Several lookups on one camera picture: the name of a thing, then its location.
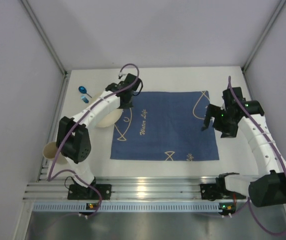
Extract blue metallic fork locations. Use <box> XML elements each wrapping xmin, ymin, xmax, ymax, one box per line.
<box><xmin>80</xmin><ymin>95</ymin><xmax>89</xmax><ymax>104</ymax></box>

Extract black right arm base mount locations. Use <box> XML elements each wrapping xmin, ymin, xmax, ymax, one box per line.
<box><xmin>199</xmin><ymin>183</ymin><xmax>236</xmax><ymax>201</ymax></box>

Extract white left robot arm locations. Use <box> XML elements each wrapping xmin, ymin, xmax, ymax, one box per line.
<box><xmin>56</xmin><ymin>73</ymin><xmax>143</xmax><ymax>188</ymax></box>

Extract cream round plate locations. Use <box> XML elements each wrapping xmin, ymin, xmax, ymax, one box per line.
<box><xmin>91</xmin><ymin>91</ymin><xmax>124</xmax><ymax>129</ymax></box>

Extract beige paper cup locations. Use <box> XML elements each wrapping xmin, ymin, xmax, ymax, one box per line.
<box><xmin>42</xmin><ymin>141</ymin><xmax>68</xmax><ymax>165</ymax></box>

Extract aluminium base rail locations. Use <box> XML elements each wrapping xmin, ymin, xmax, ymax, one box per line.
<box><xmin>22</xmin><ymin>157</ymin><xmax>259</xmax><ymax>202</ymax></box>

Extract aluminium frame post right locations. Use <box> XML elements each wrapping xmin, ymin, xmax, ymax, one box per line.
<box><xmin>241</xmin><ymin>0</ymin><xmax>286</xmax><ymax>75</ymax></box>

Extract perforated cable duct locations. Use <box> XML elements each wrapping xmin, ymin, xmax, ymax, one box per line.
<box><xmin>32</xmin><ymin>202</ymin><xmax>236</xmax><ymax>213</ymax></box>

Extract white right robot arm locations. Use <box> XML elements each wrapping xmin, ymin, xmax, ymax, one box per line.
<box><xmin>201</xmin><ymin>87</ymin><xmax>286</xmax><ymax>208</ymax></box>

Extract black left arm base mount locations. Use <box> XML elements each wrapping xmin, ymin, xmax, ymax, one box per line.
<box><xmin>67</xmin><ymin>184</ymin><xmax>112</xmax><ymax>200</ymax></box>

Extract aluminium frame post left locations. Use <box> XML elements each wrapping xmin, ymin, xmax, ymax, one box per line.
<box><xmin>18</xmin><ymin>0</ymin><xmax>67</xmax><ymax>76</ymax></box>

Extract blue cloth placemat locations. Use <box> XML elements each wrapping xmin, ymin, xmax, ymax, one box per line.
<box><xmin>110</xmin><ymin>90</ymin><xmax>219</xmax><ymax>162</ymax></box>

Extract aluminium frame post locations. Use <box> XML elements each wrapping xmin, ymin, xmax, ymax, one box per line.
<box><xmin>241</xmin><ymin>0</ymin><xmax>286</xmax><ymax>75</ymax></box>
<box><xmin>18</xmin><ymin>0</ymin><xmax>67</xmax><ymax>76</ymax></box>

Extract blue metallic spoon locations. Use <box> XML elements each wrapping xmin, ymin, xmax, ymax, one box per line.
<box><xmin>78</xmin><ymin>86</ymin><xmax>92</xmax><ymax>98</ymax></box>

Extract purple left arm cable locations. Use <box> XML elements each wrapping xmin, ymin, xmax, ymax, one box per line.
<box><xmin>46</xmin><ymin>63</ymin><xmax>140</xmax><ymax>216</ymax></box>

